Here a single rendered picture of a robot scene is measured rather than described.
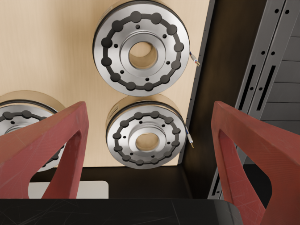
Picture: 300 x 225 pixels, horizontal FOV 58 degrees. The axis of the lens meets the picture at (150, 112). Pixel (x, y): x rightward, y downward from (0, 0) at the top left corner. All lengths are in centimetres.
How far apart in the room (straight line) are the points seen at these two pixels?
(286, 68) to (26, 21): 32
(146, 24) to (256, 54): 11
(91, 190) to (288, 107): 30
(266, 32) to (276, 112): 21
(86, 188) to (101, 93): 13
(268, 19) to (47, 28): 21
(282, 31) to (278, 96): 18
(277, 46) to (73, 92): 23
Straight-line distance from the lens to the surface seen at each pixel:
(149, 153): 35
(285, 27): 25
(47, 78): 34
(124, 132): 33
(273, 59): 25
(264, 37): 24
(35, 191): 39
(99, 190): 38
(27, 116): 34
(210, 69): 32
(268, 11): 24
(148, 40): 28
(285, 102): 42
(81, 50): 32
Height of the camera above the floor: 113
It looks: 57 degrees down
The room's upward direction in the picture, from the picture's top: 167 degrees clockwise
